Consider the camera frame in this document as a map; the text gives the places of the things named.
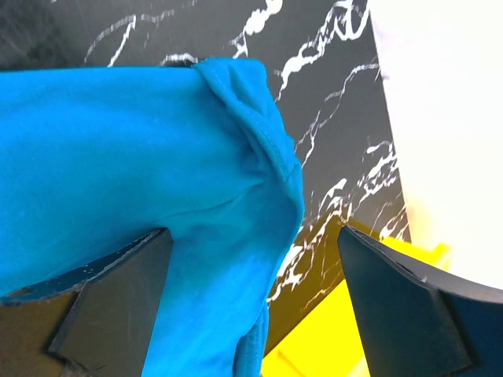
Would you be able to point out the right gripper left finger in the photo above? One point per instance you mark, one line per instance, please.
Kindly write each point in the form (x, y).
(95, 320)

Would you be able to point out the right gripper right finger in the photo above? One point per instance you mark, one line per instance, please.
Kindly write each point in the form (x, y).
(415, 319)

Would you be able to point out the blue t-shirt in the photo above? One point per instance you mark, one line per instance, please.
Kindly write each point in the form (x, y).
(94, 158)

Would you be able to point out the yellow plastic bin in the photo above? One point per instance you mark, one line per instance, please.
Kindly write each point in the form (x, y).
(313, 331)

